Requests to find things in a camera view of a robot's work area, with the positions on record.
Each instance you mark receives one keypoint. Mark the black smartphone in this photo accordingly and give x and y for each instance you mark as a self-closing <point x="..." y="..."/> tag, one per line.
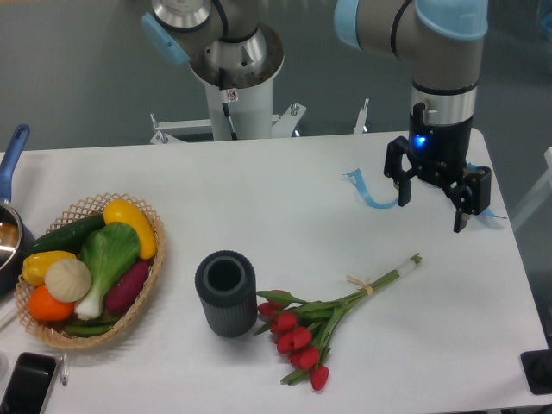
<point x="29" y="384"/>

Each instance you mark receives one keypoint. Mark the orange fruit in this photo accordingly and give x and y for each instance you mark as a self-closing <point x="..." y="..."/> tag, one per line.
<point x="44" y="307"/>

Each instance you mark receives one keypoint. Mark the white steamed bun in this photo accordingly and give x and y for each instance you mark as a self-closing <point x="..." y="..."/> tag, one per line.
<point x="68" y="280"/>

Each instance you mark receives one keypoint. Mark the black device at edge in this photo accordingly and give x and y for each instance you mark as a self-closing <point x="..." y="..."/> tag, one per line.
<point x="537" y="370"/>

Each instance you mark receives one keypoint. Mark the silver pen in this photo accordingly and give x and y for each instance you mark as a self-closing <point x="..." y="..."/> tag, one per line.
<point x="64" y="371"/>

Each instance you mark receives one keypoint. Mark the green pea pods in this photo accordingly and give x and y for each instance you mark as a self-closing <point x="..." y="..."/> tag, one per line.
<point x="90" y="328"/>

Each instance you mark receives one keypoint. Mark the dark grey ribbed vase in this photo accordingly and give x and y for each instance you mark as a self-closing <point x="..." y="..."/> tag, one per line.
<point x="225" y="282"/>

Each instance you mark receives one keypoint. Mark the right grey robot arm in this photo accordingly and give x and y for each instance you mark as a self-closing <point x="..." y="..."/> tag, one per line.
<point x="444" y="42"/>

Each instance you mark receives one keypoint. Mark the green cucumber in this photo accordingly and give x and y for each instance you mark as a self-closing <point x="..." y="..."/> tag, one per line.
<point x="69" y="237"/>

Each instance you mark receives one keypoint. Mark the blue handled saucepan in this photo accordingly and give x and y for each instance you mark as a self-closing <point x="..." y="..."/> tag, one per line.
<point x="16" y="238"/>

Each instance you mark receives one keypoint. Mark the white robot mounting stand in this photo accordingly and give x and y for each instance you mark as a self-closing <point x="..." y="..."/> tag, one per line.
<point x="235" y="114"/>

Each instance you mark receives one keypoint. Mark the purple sweet potato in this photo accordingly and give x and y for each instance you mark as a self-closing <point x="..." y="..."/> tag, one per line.
<point x="123" y="294"/>

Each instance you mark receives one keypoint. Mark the red tulip bouquet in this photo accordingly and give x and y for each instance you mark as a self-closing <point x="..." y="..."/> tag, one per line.
<point x="303" y="330"/>

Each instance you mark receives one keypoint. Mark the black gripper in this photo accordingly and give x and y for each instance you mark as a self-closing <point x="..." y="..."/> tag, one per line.
<point x="437" y="155"/>

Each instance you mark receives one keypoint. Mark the blue ribbon strip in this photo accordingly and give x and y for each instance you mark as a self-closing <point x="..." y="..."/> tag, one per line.
<point x="355" y="177"/>

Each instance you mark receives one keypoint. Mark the green bok choy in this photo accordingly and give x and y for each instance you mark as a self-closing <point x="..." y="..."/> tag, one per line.
<point x="108" y="253"/>

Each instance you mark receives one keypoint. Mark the yellow bell pepper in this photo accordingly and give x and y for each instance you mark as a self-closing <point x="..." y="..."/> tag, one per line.
<point x="35" y="266"/>

